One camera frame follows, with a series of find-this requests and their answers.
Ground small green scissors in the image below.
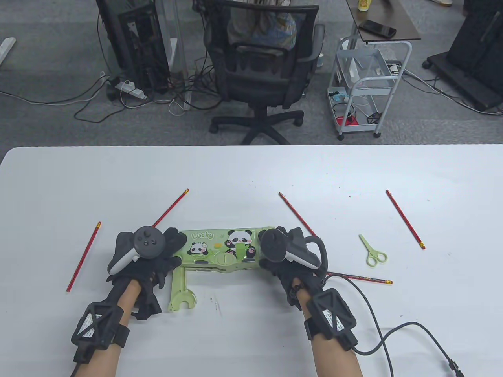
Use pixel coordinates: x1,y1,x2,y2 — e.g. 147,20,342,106
358,234,388,267

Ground person's right forearm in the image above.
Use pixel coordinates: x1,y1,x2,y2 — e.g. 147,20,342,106
295,289,364,377

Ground black smartphone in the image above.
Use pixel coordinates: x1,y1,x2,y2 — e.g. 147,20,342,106
358,19,397,38

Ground black computer tower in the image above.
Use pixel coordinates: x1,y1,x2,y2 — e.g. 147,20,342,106
95,0,171,95

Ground white power strip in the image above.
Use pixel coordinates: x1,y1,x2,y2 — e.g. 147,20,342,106
115,80,148,100

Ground white utility cart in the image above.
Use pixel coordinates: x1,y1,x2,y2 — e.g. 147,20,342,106
327,37,413,141

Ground brown side table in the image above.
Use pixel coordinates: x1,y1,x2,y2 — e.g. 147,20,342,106
348,0,422,44

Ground white flat bar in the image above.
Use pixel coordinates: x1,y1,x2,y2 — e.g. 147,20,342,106
0,37,17,65

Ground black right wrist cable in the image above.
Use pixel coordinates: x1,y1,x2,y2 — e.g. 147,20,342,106
325,275,468,377

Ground grey white hand controller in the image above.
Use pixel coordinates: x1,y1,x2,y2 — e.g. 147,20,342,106
259,227,329,276
108,226,166,275

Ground black mesh office chair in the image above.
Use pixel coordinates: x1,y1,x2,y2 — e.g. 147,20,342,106
204,0,327,145

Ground person's left hand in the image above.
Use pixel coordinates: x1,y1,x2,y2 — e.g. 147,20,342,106
107,227,187,321

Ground person's right hand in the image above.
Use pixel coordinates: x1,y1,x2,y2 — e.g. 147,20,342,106
257,226,327,311

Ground black right wrist camera module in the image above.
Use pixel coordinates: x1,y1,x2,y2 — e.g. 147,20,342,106
304,288,358,351

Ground green multifunction pencil case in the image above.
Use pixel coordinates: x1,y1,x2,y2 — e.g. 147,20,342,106
168,227,275,313

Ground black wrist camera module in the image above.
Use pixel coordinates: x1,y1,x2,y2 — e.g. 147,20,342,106
304,288,358,351
71,302,130,364

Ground black left wrist camera module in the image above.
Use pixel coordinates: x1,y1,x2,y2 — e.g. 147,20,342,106
71,302,130,364

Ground black wheeled stand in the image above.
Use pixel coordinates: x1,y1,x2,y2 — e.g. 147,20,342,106
422,0,503,112

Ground tangle of black floor cables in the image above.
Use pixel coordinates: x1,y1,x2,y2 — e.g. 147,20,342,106
74,51,232,123

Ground red wooden pencil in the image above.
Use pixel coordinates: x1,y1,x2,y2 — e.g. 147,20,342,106
152,189,189,228
66,221,102,293
386,190,426,250
328,272,393,284
279,192,317,237

